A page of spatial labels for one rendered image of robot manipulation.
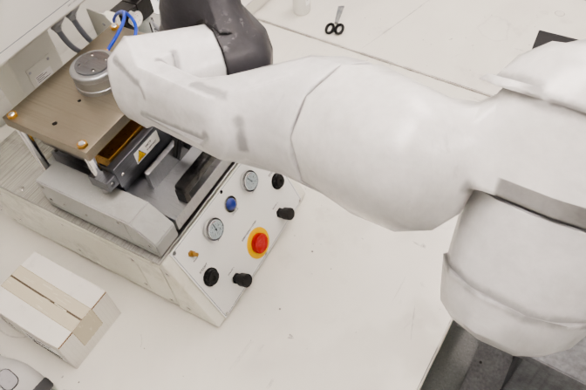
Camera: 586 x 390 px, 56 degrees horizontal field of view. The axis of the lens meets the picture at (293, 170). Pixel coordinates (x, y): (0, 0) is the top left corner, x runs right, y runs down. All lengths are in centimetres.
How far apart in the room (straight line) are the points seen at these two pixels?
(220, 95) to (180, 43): 16
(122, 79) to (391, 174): 34
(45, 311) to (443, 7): 128
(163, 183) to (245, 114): 55
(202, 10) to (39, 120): 41
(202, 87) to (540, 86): 26
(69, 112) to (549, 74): 74
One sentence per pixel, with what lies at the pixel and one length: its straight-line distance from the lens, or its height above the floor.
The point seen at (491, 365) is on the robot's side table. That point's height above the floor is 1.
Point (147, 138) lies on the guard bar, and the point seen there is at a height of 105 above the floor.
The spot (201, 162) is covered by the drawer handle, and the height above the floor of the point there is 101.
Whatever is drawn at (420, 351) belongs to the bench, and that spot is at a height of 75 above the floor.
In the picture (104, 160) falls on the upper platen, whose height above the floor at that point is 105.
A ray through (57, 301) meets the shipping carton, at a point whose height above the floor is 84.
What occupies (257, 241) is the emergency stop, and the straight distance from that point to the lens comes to 106.
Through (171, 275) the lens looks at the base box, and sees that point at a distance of 95.
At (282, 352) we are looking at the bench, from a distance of 102.
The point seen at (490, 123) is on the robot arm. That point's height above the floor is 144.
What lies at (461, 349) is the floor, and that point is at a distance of 186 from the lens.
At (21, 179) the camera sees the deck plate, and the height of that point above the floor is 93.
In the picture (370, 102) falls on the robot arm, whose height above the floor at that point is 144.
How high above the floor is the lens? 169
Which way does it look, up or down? 50 degrees down
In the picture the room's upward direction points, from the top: 6 degrees counter-clockwise
